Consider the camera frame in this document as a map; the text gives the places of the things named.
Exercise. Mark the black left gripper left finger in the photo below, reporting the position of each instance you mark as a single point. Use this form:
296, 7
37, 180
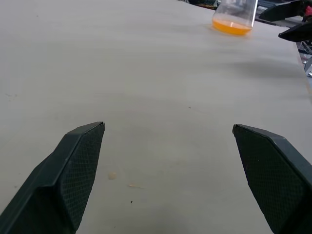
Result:
56, 175

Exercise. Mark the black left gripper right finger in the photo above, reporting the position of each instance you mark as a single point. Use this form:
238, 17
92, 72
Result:
273, 175

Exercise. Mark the grey metal bracket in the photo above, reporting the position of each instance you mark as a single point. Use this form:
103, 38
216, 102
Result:
308, 68

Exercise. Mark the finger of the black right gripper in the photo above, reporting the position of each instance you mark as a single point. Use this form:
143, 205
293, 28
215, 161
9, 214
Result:
282, 11
299, 33

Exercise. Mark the large clear conical flask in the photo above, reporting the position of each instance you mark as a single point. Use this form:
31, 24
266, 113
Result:
231, 27

